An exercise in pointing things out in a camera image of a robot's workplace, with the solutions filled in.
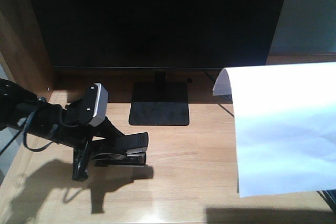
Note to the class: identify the wooden desk side panel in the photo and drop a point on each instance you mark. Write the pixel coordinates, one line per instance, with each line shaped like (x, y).
(23, 53)

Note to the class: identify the black monitor stand base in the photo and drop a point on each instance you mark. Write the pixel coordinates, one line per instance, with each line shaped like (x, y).
(159, 102)

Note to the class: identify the black stapler with orange pad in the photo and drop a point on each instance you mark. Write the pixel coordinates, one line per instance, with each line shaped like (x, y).
(129, 150)

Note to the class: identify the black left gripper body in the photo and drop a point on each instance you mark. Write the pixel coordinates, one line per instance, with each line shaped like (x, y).
(75, 127)

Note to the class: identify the black computer monitor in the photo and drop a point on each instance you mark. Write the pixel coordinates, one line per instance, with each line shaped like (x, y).
(154, 34)

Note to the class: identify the white paper sheets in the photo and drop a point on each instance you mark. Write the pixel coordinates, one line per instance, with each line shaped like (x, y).
(284, 117)

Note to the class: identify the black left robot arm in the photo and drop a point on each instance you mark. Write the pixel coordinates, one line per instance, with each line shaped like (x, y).
(26, 112)

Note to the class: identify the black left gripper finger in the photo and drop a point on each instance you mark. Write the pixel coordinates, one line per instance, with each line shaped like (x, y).
(113, 129)
(81, 158)

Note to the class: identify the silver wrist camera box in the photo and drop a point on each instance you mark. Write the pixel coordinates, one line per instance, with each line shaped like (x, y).
(95, 102)

